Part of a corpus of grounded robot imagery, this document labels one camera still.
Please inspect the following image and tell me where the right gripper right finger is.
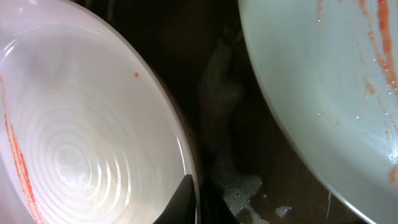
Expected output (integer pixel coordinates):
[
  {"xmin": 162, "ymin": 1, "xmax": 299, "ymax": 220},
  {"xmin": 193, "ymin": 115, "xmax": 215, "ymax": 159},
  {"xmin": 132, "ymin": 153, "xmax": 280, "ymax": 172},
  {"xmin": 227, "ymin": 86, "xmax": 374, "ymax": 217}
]
[{"xmin": 200, "ymin": 180, "xmax": 239, "ymax": 224}]

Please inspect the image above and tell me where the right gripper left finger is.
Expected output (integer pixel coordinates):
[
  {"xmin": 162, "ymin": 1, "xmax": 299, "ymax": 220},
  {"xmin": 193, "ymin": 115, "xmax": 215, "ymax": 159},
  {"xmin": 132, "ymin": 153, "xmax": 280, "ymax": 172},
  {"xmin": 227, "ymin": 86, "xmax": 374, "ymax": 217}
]
[{"xmin": 154, "ymin": 174, "xmax": 196, "ymax": 224}]

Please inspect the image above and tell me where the pinkish white plate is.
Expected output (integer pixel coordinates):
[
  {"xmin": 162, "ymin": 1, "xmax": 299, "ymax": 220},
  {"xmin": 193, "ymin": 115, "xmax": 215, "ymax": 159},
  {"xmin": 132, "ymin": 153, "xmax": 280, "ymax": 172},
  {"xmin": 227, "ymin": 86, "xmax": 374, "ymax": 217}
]
[{"xmin": 1, "ymin": 1, "xmax": 196, "ymax": 223}]

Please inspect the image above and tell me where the pale grey-green plate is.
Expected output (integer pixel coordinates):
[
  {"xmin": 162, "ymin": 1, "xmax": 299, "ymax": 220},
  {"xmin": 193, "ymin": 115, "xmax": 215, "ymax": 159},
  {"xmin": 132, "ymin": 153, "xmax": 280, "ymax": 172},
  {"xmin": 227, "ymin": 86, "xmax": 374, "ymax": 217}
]
[{"xmin": 238, "ymin": 0, "xmax": 397, "ymax": 223}]

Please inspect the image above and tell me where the large black plate tray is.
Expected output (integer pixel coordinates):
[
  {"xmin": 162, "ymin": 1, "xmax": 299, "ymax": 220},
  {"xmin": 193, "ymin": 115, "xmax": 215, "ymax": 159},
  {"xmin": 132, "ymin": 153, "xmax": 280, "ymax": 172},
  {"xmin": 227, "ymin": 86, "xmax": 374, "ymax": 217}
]
[{"xmin": 81, "ymin": 1, "xmax": 361, "ymax": 223}]

